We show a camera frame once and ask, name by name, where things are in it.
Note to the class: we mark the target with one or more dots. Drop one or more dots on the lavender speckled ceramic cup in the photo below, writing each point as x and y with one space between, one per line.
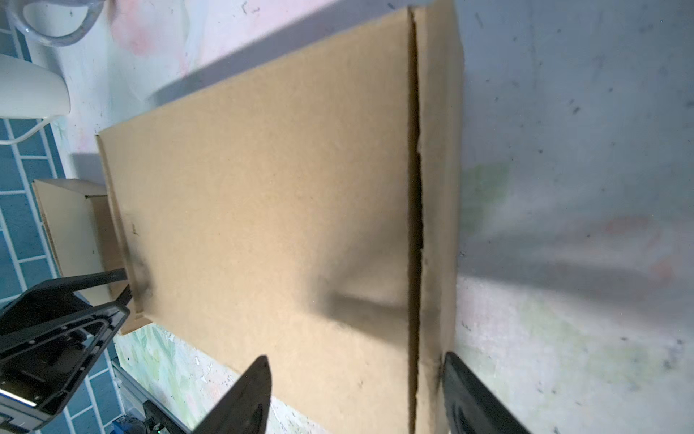
54 23

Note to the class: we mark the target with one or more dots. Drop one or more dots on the blue tool at bottom left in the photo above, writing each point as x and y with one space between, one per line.
128 425

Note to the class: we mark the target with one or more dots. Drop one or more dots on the brown cardboard sheet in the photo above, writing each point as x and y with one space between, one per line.
308 210

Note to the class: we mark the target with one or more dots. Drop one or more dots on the white ceramic mug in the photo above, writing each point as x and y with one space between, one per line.
29 91

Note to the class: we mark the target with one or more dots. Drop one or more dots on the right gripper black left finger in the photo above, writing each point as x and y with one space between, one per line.
245 408

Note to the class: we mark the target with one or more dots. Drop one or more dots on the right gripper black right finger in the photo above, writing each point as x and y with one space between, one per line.
471 408

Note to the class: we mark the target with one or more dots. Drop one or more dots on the brown cardboard box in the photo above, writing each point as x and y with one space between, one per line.
77 221

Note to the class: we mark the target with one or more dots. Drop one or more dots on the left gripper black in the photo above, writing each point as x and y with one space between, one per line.
44 362

